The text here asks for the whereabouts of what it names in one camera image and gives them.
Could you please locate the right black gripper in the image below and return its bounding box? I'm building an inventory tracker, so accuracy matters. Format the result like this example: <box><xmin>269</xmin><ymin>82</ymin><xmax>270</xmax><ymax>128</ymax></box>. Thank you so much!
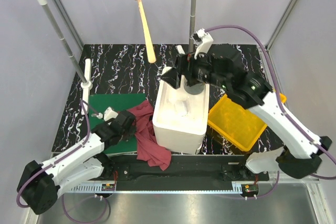
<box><xmin>160</xmin><ymin>48</ymin><xmax>229</xmax><ymax>90</ymax></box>

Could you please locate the beige wooden clothes hanger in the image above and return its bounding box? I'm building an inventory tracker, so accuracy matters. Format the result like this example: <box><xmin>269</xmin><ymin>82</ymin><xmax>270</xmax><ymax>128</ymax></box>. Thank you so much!
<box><xmin>136</xmin><ymin>0</ymin><xmax>156</xmax><ymax>63</ymax></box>

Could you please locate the maroon tank top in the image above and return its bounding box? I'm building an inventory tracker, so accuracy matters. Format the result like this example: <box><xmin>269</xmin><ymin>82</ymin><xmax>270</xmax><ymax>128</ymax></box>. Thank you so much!
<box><xmin>128</xmin><ymin>100</ymin><xmax>172</xmax><ymax>171</ymax></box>

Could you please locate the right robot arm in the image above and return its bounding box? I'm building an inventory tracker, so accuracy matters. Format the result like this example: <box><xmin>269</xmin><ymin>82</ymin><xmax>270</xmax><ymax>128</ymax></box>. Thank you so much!
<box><xmin>161</xmin><ymin>44</ymin><xmax>332</xmax><ymax>180</ymax></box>

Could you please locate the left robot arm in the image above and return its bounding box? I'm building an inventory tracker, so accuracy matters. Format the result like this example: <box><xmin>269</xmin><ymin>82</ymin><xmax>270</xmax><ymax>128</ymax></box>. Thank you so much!
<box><xmin>16</xmin><ymin>110</ymin><xmax>136</xmax><ymax>215</ymax></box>

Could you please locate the dark green mug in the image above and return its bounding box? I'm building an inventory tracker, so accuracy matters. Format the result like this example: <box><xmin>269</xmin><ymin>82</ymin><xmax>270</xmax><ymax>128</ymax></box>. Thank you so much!
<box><xmin>184</xmin><ymin>77</ymin><xmax>205</xmax><ymax>95</ymax></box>

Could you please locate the green binder folder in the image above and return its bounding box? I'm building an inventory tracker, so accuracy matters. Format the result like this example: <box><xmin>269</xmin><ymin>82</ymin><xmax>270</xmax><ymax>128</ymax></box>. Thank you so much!
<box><xmin>89</xmin><ymin>93</ymin><xmax>146</xmax><ymax>156</ymax></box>

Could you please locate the white styrofoam box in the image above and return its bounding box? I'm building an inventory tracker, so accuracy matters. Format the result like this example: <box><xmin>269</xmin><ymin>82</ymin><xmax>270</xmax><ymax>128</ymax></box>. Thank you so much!
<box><xmin>152</xmin><ymin>77</ymin><xmax>209</xmax><ymax>155</ymax></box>

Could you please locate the yellow plastic bin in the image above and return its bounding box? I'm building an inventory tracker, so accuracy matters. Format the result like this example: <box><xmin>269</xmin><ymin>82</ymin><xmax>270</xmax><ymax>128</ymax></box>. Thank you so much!
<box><xmin>207</xmin><ymin>92</ymin><xmax>287</xmax><ymax>151</ymax></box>

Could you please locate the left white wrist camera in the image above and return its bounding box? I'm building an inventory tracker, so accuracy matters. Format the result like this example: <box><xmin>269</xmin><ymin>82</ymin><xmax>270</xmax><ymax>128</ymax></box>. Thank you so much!
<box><xmin>96</xmin><ymin>107</ymin><xmax>118</xmax><ymax>125</ymax></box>

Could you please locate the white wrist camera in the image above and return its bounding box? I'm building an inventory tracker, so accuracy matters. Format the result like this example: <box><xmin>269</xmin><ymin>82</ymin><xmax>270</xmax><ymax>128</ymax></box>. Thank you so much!
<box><xmin>192</xmin><ymin>28</ymin><xmax>214</xmax><ymax>59</ymax></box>
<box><xmin>96</xmin><ymin>107</ymin><xmax>118</xmax><ymax>125</ymax></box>

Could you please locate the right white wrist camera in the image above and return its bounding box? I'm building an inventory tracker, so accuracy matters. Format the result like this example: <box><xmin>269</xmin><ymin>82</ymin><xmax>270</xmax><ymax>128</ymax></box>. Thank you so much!
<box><xmin>192</xmin><ymin>28</ymin><xmax>214</xmax><ymax>59</ymax></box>

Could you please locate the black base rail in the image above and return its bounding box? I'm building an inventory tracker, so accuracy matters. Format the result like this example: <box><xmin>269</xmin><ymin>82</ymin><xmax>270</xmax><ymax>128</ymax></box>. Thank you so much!
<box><xmin>86</xmin><ymin>153</ymin><xmax>271</xmax><ymax>193</ymax></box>

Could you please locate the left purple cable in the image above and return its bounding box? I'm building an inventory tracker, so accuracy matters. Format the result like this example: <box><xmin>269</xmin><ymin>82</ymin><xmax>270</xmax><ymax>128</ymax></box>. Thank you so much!
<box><xmin>16</xmin><ymin>100</ymin><xmax>106</xmax><ymax>209</ymax></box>

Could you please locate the purple cable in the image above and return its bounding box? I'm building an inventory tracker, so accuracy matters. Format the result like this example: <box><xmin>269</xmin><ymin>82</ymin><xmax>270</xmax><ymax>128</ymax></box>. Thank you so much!
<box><xmin>16</xmin><ymin>100</ymin><xmax>106</xmax><ymax>209</ymax></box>
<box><xmin>206</xmin><ymin>25</ymin><xmax>336</xmax><ymax>183</ymax></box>

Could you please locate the aluminium frame post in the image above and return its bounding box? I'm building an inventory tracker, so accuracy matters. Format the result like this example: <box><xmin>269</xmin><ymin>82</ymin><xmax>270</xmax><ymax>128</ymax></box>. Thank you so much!
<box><xmin>266</xmin><ymin>0</ymin><xmax>299</xmax><ymax>50</ymax></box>

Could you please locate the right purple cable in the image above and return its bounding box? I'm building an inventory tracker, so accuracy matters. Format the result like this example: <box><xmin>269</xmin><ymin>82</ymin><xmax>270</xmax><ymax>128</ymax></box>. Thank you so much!
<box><xmin>206</xmin><ymin>25</ymin><xmax>336</xmax><ymax>183</ymax></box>

